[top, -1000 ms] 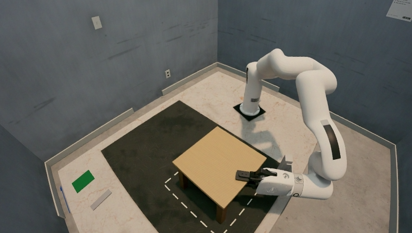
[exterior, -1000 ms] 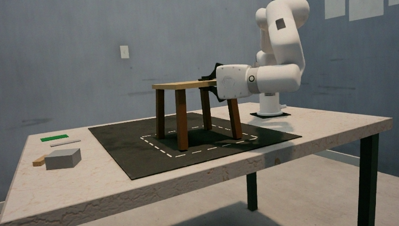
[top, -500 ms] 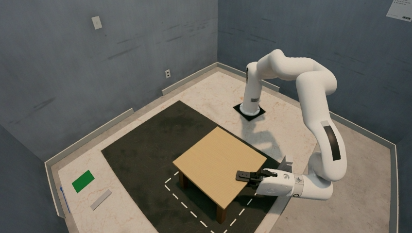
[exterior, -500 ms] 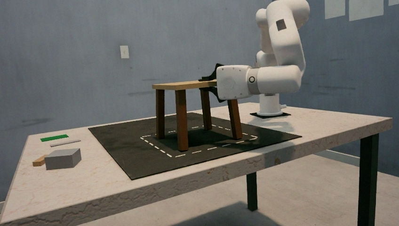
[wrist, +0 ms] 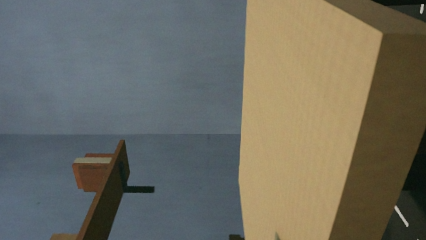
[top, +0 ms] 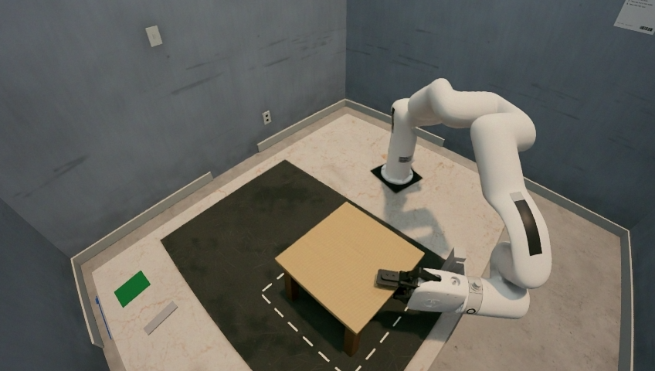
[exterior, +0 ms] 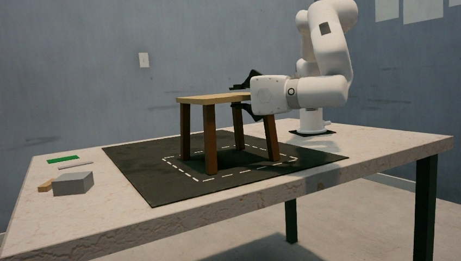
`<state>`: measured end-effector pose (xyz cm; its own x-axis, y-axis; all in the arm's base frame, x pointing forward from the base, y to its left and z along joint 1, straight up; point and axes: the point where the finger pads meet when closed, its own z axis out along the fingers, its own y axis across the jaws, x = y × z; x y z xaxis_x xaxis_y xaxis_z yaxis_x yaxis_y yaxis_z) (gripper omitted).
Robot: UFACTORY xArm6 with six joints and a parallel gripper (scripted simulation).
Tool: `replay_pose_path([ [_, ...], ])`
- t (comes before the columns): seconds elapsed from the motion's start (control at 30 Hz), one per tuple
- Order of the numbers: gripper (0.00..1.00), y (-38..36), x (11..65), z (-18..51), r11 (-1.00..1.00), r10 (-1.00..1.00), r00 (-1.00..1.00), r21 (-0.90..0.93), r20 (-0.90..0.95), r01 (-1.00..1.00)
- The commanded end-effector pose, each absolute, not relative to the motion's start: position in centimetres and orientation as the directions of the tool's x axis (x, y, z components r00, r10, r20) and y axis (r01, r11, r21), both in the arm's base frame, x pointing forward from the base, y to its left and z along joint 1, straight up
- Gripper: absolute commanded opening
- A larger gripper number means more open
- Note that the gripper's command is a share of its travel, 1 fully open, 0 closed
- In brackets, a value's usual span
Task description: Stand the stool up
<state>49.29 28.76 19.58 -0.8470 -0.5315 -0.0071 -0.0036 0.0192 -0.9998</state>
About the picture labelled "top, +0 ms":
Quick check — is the green flat block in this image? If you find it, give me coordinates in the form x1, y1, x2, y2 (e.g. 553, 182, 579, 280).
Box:
114, 271, 151, 308

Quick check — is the tan wooden stool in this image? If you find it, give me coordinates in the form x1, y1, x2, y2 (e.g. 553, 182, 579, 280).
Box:
275, 202, 425, 357

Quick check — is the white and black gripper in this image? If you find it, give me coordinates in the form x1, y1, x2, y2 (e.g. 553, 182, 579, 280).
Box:
376, 267, 469, 313

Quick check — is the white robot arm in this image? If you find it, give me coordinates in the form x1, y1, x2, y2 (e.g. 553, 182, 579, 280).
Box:
381, 78, 551, 319

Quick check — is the grey flat bar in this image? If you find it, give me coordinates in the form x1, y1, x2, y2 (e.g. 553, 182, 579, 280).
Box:
144, 301, 178, 335

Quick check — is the dark brown work mat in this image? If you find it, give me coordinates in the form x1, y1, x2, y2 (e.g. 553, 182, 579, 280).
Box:
160, 159, 446, 371

